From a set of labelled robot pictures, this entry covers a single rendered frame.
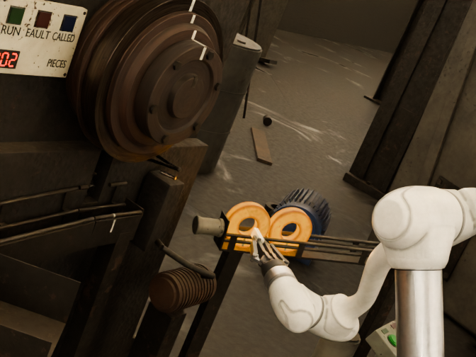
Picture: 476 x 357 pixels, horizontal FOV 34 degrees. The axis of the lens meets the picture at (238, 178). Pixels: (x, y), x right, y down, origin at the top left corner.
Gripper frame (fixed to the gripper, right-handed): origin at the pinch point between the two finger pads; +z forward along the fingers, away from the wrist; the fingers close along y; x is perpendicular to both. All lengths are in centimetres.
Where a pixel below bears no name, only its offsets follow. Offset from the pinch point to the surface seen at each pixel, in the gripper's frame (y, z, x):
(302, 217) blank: 17.1, 9.2, 6.1
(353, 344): 36.6, -21.6, -18.4
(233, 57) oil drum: 67, 239, -12
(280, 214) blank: 9.6, 9.4, 4.9
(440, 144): 171, 154, 1
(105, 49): -68, -12, 47
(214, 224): -11.5, 8.1, -3.1
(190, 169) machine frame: -18.8, 26.6, 4.8
